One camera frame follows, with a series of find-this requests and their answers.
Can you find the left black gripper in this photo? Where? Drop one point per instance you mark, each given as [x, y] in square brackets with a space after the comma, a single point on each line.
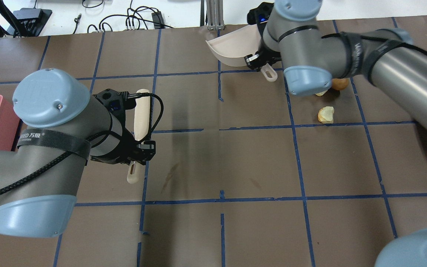
[129, 145]

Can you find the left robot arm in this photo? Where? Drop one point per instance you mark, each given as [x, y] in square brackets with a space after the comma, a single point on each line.
[67, 127]

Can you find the whole brown bread roll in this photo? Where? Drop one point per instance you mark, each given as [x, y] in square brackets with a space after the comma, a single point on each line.
[340, 83]

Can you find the torn bread piece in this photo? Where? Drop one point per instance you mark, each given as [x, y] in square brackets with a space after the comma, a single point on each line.
[320, 94]
[326, 115]

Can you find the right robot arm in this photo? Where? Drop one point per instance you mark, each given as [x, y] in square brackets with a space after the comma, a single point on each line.
[387, 58]

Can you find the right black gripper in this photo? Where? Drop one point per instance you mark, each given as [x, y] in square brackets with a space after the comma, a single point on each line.
[261, 59]

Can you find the aluminium frame post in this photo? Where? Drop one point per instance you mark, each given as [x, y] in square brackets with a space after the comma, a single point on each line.
[215, 15]

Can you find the black power adapter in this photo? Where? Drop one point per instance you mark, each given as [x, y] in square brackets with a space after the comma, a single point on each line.
[158, 20]

